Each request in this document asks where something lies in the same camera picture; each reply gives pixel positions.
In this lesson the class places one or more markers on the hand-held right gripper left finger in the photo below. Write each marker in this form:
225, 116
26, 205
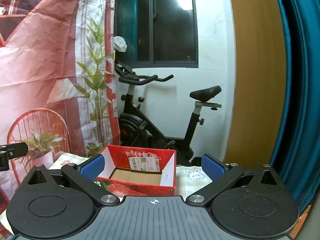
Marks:
92, 167

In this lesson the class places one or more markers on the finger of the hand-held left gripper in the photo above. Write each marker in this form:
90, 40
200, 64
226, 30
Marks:
17, 150

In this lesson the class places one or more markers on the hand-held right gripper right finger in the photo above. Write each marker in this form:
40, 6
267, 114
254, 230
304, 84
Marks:
213, 168

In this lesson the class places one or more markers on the red strawberry print cardboard box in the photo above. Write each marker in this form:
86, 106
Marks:
140, 188

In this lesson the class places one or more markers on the checked bunny print tablecloth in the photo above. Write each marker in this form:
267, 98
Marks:
192, 187

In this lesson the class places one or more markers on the black exercise bike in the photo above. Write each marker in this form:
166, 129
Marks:
130, 120

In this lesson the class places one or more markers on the printed backdrop cloth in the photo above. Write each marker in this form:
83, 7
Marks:
37, 55

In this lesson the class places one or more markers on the wooden door panel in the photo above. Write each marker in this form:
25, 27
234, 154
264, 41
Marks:
255, 80

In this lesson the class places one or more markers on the teal curtain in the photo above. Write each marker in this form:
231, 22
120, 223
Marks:
300, 105

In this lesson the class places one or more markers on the dark window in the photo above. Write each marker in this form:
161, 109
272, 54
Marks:
172, 30

